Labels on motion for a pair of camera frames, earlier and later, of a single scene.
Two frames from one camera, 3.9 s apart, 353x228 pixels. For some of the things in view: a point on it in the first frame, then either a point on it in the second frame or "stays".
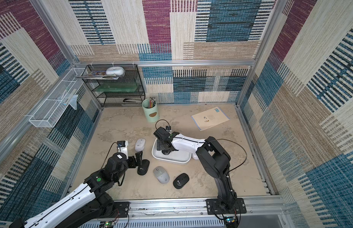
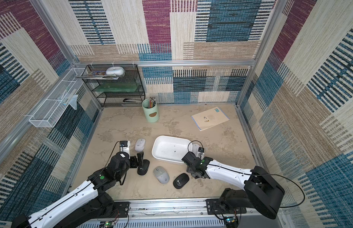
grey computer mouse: [161, 174] stays
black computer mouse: [142, 169] stays
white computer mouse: [140, 144] stays
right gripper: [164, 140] → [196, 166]
